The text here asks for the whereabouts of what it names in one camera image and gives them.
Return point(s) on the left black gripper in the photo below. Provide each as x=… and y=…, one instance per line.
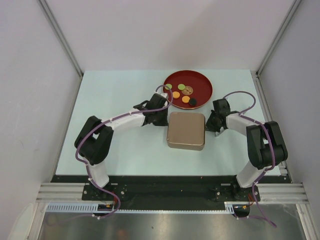
x=164, y=122

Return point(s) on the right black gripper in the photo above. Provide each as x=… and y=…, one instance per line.
x=209, y=126

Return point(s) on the metal tongs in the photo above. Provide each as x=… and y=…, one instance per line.
x=237, y=123

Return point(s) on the tan square tin lid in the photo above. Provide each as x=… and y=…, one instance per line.
x=186, y=128

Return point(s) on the round red lacquer tray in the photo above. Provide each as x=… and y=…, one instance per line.
x=197, y=86

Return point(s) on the tan square tin box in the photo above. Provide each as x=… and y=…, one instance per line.
x=192, y=147

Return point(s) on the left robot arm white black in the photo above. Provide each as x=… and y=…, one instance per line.
x=94, y=140

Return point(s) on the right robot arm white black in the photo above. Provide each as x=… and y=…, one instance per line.
x=265, y=144

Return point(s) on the orange round cookie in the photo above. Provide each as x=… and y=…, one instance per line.
x=185, y=99
x=176, y=94

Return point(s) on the black round cookie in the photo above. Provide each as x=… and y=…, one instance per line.
x=193, y=102

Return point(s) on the green round cookie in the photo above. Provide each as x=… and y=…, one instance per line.
x=181, y=87
x=168, y=86

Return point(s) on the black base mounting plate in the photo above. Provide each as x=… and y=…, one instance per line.
x=163, y=193

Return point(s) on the white cable duct right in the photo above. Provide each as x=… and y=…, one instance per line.
x=240, y=207

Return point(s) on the white cable duct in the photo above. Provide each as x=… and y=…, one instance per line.
x=240, y=207
x=79, y=208

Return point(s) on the white cable duct left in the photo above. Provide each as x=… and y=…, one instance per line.
x=79, y=208

